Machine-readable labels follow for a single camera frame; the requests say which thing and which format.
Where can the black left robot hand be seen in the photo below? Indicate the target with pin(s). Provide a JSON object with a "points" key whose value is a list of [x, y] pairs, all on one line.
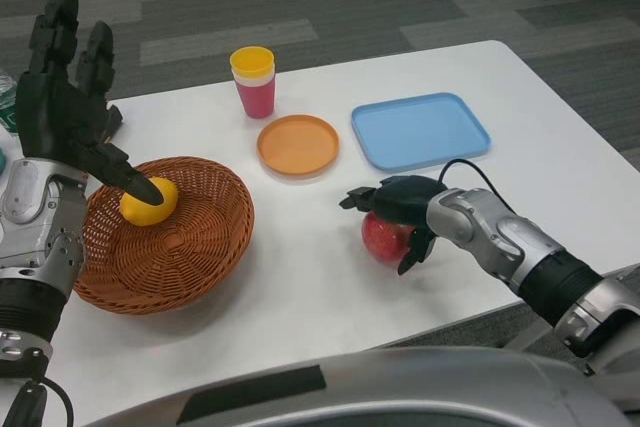
{"points": [[55, 122]]}

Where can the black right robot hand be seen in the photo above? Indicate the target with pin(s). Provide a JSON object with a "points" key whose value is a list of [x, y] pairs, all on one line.
{"points": [[405, 197]]}

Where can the red apple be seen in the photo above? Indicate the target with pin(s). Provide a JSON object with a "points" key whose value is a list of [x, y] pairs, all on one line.
{"points": [[385, 242]]}

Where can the clear water bottle green label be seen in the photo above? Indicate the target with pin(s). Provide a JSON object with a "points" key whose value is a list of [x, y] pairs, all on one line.
{"points": [[6, 102]]}

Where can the black yellow tape measure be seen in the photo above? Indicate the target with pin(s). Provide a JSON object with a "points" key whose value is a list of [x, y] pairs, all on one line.
{"points": [[114, 122]]}

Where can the blue rectangular tray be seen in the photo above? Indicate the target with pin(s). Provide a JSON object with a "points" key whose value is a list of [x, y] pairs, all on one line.
{"points": [[417, 129]]}

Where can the orange round plate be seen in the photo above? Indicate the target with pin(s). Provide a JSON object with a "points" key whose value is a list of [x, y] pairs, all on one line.
{"points": [[298, 144]]}

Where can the yellow lemon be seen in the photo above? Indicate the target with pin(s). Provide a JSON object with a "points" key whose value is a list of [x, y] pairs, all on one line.
{"points": [[145, 212]]}

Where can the pink plastic cup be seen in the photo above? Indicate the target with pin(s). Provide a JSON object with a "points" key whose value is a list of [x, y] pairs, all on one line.
{"points": [[257, 99]]}

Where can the brown wicker basket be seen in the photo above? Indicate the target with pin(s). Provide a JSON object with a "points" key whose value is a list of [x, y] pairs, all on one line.
{"points": [[170, 262]]}

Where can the white plastic cup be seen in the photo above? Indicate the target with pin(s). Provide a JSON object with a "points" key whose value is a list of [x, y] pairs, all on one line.
{"points": [[254, 80]]}

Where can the yellow plastic cup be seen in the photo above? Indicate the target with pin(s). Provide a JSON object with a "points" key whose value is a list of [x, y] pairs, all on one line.
{"points": [[252, 61]]}

